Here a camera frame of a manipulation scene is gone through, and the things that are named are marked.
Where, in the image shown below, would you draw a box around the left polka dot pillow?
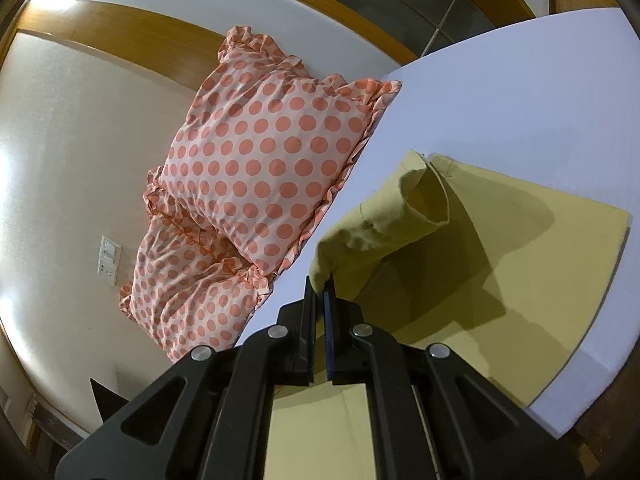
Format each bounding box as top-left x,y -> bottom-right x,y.
119,208 -> 271,362

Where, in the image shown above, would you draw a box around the white wall socket plate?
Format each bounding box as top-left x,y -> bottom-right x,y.
96,235 -> 122,286

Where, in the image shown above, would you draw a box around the polka dot pillow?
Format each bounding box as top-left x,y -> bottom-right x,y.
119,208 -> 271,362
145,26 -> 401,276

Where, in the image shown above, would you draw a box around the right polka dot pillow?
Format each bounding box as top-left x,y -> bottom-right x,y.
145,26 -> 401,276

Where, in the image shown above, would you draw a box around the white bed mattress sheet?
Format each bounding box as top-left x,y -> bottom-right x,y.
236,8 -> 639,437

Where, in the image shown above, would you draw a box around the dark bedside furniture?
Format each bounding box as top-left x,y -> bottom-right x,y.
89,378 -> 128,422

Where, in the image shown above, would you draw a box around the khaki pants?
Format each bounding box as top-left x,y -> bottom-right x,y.
267,151 -> 629,479

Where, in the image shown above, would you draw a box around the wooden framed glass door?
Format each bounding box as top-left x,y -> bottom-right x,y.
15,0 -> 616,86

